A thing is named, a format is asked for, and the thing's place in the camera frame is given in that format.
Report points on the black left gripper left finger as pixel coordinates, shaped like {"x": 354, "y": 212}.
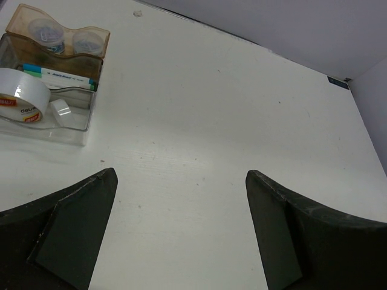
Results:
{"x": 53, "y": 242}

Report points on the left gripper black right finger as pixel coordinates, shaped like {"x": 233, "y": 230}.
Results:
{"x": 304, "y": 244}

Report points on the green capped white marker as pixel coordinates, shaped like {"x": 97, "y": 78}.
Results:
{"x": 57, "y": 83}

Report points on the small clear tape roll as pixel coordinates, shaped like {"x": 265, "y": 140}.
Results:
{"x": 62, "y": 113}

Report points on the blue capped white marker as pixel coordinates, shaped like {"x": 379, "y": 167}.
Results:
{"x": 51, "y": 72}

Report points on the clear jar of paper clips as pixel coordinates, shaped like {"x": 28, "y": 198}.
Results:
{"x": 87, "y": 42}

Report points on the large white tape roll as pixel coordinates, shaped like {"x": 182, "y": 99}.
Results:
{"x": 24, "y": 98}

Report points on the clear brown organizer container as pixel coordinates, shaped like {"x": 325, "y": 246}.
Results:
{"x": 67, "y": 61}

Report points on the black label right corner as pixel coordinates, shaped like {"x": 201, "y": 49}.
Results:
{"x": 338, "y": 83}

